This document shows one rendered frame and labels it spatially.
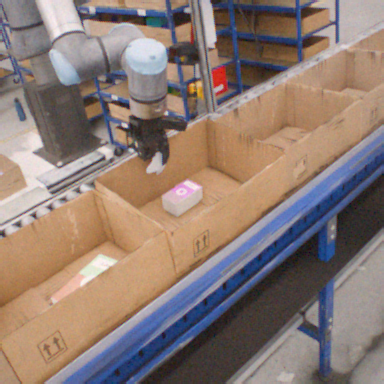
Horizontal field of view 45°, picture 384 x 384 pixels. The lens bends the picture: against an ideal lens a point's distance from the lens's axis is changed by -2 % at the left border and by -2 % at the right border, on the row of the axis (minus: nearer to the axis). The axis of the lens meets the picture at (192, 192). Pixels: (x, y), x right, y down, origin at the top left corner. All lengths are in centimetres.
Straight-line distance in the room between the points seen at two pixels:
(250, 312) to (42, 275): 58
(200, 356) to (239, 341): 11
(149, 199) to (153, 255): 36
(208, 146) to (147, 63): 44
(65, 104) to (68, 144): 17
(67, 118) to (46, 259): 95
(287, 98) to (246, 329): 79
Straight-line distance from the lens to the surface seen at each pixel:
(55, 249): 123
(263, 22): 353
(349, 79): 199
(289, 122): 171
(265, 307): 139
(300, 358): 205
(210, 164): 145
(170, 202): 126
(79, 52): 116
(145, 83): 109
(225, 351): 130
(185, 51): 212
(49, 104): 201
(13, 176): 196
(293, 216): 123
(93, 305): 97
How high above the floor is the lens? 164
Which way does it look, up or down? 33 degrees down
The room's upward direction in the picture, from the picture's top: 10 degrees counter-clockwise
